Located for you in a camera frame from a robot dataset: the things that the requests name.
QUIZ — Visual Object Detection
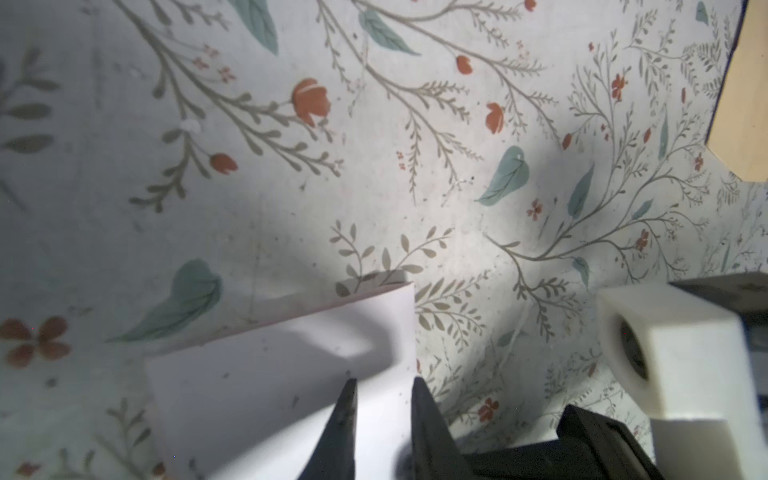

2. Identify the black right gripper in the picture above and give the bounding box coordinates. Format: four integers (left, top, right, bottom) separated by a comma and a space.
461, 272, 768, 480

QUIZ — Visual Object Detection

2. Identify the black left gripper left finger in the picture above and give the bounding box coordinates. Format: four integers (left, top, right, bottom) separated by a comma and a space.
298, 378, 358, 480

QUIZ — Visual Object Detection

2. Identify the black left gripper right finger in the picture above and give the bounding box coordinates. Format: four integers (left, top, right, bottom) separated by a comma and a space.
411, 377, 474, 480

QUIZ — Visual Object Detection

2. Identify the white paper letter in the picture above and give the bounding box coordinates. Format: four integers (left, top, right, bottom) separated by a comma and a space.
145, 283, 417, 479

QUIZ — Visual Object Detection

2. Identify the manila paper envelope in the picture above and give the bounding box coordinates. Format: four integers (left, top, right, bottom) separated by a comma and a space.
706, 0, 767, 183

